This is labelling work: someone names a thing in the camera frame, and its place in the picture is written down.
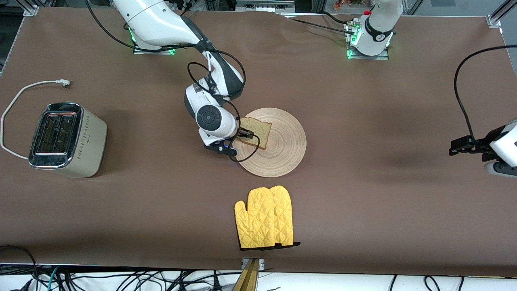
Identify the aluminium corner bracket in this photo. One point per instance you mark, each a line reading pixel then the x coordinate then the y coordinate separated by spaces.
pixel 31 10
pixel 494 21

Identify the yellow quilted oven mitt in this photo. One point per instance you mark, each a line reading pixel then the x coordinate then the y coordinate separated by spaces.
pixel 256 218
pixel 284 218

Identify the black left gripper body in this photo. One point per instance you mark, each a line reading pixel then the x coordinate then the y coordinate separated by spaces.
pixel 479 144

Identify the small metal mounting bracket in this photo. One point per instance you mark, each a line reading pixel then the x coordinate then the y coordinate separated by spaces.
pixel 261 263

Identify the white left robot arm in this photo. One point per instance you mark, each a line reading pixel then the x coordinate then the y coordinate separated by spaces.
pixel 375 36

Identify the yellow wooden bar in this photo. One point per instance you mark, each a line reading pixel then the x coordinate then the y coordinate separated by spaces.
pixel 248 279

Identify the brown-crusted bread slice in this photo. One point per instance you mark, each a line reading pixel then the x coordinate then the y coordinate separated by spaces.
pixel 261 130

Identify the cream and chrome toaster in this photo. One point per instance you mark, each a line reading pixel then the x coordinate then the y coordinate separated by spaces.
pixel 91 141

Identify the aluminium frame rail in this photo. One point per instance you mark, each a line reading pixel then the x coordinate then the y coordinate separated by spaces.
pixel 264 5

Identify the round light wooden plate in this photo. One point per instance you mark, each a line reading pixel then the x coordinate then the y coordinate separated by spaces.
pixel 282 145

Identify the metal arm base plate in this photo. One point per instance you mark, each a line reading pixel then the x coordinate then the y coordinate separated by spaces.
pixel 174 50
pixel 369 57

